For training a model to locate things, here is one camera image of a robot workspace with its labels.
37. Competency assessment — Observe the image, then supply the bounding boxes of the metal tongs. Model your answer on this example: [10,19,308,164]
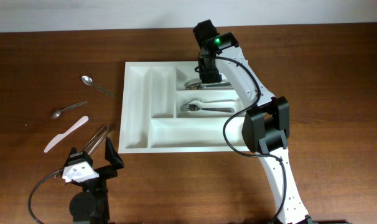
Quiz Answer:
[82,125,111,156]

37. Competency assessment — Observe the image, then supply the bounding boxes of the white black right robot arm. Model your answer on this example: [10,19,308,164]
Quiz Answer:
[118,20,312,223]

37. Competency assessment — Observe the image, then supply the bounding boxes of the black left camera cable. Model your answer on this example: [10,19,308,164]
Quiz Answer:
[27,169,65,224]

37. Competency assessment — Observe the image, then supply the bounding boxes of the large metal spoon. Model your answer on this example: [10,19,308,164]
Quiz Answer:
[185,85,233,90]
[184,78,232,87]

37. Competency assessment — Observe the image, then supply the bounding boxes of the small teaspoon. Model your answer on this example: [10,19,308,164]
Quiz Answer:
[81,75,116,98]
[50,101,87,119]

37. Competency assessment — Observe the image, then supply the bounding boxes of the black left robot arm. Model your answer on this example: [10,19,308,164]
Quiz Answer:
[62,146,124,223]

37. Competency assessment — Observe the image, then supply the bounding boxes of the pink plastic knife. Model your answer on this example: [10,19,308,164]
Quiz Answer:
[44,116,89,153]

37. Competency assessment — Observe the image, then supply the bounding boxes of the dark-handled metal fork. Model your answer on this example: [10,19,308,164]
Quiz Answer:
[180,104,235,113]

